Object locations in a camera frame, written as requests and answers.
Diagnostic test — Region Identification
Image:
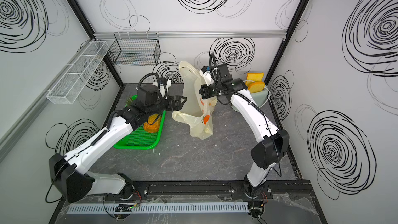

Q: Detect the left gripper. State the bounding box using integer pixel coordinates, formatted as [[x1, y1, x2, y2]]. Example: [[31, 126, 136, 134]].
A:
[[146, 94, 186, 118]]

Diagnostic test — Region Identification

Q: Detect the yellow plastic bag with oranges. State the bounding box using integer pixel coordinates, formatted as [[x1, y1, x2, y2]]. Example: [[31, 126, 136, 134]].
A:
[[172, 61, 217, 140]]

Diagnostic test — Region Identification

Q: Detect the pineapple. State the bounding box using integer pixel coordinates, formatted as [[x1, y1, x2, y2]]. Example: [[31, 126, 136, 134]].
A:
[[125, 97, 134, 106], [143, 114, 163, 133]]

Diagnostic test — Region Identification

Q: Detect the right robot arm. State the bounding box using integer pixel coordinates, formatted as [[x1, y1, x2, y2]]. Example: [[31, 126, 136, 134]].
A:
[[199, 79, 289, 199]]

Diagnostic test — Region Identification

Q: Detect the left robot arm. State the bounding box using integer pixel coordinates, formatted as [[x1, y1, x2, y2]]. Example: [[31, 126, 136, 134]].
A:
[[49, 95, 187, 203]]

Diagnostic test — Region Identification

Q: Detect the toast slice front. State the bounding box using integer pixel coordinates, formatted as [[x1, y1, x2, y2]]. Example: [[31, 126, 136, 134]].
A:
[[247, 82, 265, 93]]

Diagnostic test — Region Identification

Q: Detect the toast slice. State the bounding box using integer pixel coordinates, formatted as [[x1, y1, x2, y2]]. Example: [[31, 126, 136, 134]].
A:
[[247, 82, 265, 93], [246, 73, 264, 82]]

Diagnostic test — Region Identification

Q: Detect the toast slice rear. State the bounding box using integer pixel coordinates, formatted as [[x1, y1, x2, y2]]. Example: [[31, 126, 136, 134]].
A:
[[246, 73, 264, 82]]

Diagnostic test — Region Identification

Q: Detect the green plastic basket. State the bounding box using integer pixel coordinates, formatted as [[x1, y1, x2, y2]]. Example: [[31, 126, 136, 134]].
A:
[[114, 111, 166, 150]]

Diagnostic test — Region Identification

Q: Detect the mint green toaster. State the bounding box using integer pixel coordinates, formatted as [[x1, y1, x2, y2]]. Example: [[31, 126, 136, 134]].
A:
[[245, 80, 270, 107]]

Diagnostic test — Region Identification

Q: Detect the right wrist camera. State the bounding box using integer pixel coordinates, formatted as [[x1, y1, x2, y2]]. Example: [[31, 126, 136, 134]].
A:
[[200, 66, 214, 86]]

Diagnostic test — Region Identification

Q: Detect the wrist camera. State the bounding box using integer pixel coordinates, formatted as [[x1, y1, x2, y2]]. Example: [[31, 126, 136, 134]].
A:
[[159, 78, 172, 96], [200, 66, 214, 86]]

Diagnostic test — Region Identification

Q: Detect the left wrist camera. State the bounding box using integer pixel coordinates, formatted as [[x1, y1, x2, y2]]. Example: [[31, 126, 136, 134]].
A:
[[159, 78, 172, 96]]

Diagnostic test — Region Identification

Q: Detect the black wire basket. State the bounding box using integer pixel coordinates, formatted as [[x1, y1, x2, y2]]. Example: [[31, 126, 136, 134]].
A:
[[108, 32, 161, 66]]

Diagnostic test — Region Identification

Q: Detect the white mesh wall shelf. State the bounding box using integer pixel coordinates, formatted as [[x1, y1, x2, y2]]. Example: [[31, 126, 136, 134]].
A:
[[46, 41, 110, 104]]

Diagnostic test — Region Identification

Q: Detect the white slotted cable duct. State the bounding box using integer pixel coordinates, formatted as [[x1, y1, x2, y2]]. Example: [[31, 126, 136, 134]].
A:
[[66, 202, 249, 215]]

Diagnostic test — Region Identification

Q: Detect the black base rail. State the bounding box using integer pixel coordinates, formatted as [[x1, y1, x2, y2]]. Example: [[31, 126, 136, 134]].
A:
[[63, 179, 314, 200]]

